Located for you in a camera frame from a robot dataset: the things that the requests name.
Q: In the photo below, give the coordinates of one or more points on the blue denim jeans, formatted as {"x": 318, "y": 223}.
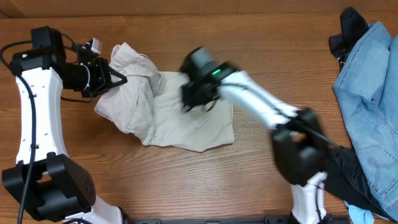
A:
{"x": 366, "y": 90}

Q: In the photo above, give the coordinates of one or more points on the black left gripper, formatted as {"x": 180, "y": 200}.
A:
{"x": 104, "y": 70}

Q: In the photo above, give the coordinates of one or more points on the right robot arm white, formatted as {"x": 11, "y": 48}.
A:
{"x": 298, "y": 144}

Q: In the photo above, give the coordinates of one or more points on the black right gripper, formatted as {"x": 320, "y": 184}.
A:
{"x": 190, "y": 102}

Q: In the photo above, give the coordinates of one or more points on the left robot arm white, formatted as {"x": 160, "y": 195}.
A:
{"x": 45, "y": 181}

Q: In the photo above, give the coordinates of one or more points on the black garment near base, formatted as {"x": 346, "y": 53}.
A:
{"x": 347, "y": 181}

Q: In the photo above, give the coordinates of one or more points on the beige shorts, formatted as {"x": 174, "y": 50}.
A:
{"x": 150, "y": 107}

